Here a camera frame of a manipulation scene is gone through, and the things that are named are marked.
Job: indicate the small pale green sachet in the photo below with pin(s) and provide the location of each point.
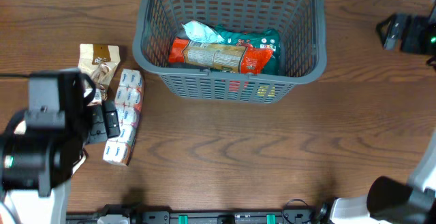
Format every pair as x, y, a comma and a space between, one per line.
199, 32

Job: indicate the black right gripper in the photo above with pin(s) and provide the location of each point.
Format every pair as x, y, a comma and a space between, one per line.
396, 31

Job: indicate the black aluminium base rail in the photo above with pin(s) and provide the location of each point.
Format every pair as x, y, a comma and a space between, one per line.
124, 214

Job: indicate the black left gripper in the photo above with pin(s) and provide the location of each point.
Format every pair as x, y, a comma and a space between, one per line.
98, 128

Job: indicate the grey plastic slotted basket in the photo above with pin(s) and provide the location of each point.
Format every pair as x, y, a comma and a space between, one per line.
302, 38

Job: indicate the orange cracker packet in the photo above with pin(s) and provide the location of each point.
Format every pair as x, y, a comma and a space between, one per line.
237, 59

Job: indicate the Kleenex tissue multipack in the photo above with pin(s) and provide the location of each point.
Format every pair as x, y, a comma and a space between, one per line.
128, 102

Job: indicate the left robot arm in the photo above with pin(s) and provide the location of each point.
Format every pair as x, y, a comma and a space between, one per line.
42, 144

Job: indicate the green Nescafe coffee bag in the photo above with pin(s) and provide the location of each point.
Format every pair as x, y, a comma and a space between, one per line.
268, 39

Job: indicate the brown cookie snack pouch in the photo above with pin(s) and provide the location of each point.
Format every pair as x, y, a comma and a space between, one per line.
99, 62

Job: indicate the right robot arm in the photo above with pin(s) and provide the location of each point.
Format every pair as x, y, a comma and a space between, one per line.
390, 201

